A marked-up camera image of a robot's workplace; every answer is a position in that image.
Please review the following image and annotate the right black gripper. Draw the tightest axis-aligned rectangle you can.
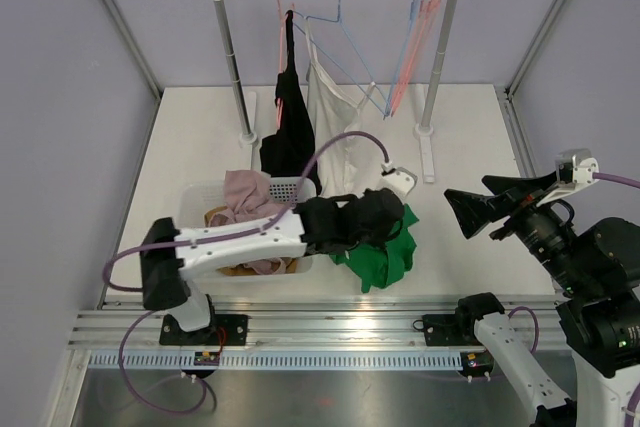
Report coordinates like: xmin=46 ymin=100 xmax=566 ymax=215
xmin=446 ymin=168 xmax=593 ymax=293

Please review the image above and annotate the green tank top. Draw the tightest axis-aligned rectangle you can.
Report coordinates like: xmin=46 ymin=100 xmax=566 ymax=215
xmin=330 ymin=204 xmax=419 ymax=294

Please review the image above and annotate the mauve tank top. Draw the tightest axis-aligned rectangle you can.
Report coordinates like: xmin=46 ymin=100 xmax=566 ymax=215
xmin=207 ymin=169 xmax=301 ymax=277

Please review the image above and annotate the brown tank top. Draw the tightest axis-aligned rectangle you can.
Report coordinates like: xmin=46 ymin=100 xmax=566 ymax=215
xmin=204 ymin=206 xmax=298 ymax=277

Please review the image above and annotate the blue hanger with mauve top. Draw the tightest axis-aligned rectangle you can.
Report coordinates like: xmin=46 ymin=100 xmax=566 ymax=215
xmin=384 ymin=0 xmax=418 ymax=119

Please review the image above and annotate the pink hanger with brown top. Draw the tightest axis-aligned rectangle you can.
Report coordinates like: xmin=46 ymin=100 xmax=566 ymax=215
xmin=387 ymin=0 xmax=436 ymax=116

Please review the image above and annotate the pink hanger with green top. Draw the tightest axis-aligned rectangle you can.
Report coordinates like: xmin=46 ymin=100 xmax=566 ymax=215
xmin=389 ymin=0 xmax=444 ymax=113

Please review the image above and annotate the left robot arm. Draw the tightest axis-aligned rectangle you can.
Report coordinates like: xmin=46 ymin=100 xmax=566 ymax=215
xmin=139 ymin=188 xmax=404 ymax=345

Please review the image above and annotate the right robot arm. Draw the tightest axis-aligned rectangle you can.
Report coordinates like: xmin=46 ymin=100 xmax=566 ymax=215
xmin=444 ymin=170 xmax=639 ymax=426

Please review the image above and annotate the white tank top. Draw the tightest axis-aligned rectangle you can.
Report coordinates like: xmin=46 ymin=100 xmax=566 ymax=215
xmin=305 ymin=23 xmax=369 ymax=197

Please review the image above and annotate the blue hanger with white top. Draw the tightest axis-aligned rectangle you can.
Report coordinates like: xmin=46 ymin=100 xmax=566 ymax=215
xmin=293 ymin=0 xmax=388 ymax=119

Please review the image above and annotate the black tank top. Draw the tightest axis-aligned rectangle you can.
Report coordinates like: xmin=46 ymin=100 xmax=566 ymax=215
xmin=259 ymin=10 xmax=316 ymax=177

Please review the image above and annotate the pink hanger with black top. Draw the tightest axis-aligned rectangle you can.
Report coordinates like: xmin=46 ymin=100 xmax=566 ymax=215
xmin=275 ymin=0 xmax=295 ymax=129

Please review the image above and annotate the white plastic laundry basket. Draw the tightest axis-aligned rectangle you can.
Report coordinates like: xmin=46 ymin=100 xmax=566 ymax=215
xmin=174 ymin=177 xmax=313 ymax=283

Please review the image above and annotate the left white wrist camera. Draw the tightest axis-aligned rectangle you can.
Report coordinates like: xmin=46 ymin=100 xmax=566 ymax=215
xmin=376 ymin=161 xmax=417 ymax=201

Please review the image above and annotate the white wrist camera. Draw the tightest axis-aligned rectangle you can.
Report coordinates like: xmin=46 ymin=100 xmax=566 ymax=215
xmin=376 ymin=161 xmax=417 ymax=201
xmin=537 ymin=148 xmax=599 ymax=207

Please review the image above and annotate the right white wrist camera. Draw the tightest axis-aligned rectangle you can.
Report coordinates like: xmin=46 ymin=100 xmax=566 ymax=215
xmin=537 ymin=148 xmax=599 ymax=207

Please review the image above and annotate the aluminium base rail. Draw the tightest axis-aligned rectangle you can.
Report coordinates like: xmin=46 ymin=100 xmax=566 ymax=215
xmin=67 ymin=296 xmax=568 ymax=352

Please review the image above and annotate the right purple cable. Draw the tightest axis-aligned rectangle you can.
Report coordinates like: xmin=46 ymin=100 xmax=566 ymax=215
xmin=592 ymin=172 xmax=640 ymax=190

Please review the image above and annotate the white slotted cable duct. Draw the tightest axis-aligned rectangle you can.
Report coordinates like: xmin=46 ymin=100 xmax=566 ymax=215
xmin=89 ymin=350 xmax=462 ymax=372

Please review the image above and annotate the right aluminium frame post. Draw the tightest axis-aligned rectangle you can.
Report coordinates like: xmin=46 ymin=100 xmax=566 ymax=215
xmin=505 ymin=0 xmax=570 ymax=100

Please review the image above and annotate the aluminium frame post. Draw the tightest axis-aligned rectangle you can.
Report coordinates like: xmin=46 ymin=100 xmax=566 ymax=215
xmin=505 ymin=0 xmax=570 ymax=100
xmin=99 ymin=0 xmax=163 ymax=102

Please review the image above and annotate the left aluminium frame post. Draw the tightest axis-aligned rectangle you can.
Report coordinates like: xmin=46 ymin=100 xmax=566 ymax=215
xmin=99 ymin=0 xmax=163 ymax=102

